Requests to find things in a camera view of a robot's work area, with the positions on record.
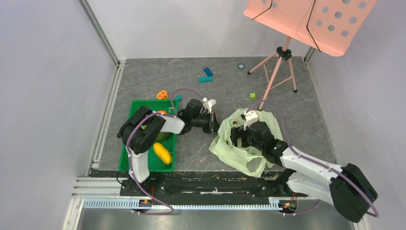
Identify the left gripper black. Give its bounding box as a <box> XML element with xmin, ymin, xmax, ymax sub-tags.
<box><xmin>192</xmin><ymin>111</ymin><xmax>225</xmax><ymax>135</ymax></box>

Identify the pale green plastic bag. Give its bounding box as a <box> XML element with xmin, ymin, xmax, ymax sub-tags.
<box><xmin>209</xmin><ymin>108</ymin><xmax>274</xmax><ymax>177</ymax></box>

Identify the dark green fake avocado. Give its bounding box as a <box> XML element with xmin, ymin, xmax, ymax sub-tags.
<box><xmin>155</xmin><ymin>132</ymin><xmax>172</xmax><ymax>142</ymax></box>

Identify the yellow fake fruit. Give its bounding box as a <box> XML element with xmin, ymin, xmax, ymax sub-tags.
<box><xmin>153</xmin><ymin>142</ymin><xmax>172</xmax><ymax>165</ymax></box>

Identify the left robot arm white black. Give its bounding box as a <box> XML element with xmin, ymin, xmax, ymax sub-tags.
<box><xmin>117</xmin><ymin>98</ymin><xmax>220</xmax><ymax>195</ymax></box>

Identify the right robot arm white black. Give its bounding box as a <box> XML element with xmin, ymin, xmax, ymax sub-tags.
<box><xmin>230</xmin><ymin>122</ymin><xmax>379</xmax><ymax>222</ymax></box>

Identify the green plastic tray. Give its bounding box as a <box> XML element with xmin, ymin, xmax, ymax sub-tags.
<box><xmin>118</xmin><ymin>99</ymin><xmax>179</xmax><ymax>173</ymax></box>

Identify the teal rectangular block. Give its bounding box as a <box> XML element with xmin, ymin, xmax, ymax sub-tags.
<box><xmin>199</xmin><ymin>76</ymin><xmax>213</xmax><ymax>83</ymax></box>

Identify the blue lego brick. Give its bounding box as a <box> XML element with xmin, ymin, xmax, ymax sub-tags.
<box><xmin>203</xmin><ymin>67</ymin><xmax>213</xmax><ymax>77</ymax></box>

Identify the orange yellow round toy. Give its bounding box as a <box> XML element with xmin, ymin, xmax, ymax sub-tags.
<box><xmin>156</xmin><ymin>90</ymin><xmax>169</xmax><ymax>100</ymax></box>

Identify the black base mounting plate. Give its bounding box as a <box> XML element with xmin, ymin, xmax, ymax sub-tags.
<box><xmin>120</xmin><ymin>171</ymin><xmax>308</xmax><ymax>206</ymax></box>

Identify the pink tripod stand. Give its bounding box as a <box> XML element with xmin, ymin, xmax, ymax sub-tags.
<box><xmin>247</xmin><ymin>35</ymin><xmax>298</xmax><ymax>111</ymax></box>

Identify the pink music stand desk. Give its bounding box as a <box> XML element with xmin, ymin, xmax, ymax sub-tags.
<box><xmin>244</xmin><ymin>0</ymin><xmax>376</xmax><ymax>57</ymax></box>

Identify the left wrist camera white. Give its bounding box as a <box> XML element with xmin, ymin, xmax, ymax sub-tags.
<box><xmin>202</xmin><ymin>97</ymin><xmax>216</xmax><ymax>113</ymax></box>

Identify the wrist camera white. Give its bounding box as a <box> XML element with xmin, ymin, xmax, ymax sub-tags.
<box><xmin>240</xmin><ymin>109</ymin><xmax>258</xmax><ymax>130</ymax></box>
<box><xmin>202</xmin><ymin>97</ymin><xmax>216</xmax><ymax>113</ymax></box>

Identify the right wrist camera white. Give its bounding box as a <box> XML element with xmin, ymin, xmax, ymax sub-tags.
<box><xmin>240</xmin><ymin>109</ymin><xmax>258</xmax><ymax>130</ymax></box>

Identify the white cable duct strip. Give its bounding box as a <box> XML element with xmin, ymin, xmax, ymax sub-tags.
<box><xmin>82</xmin><ymin>198</ymin><xmax>282</xmax><ymax>211</ymax></box>

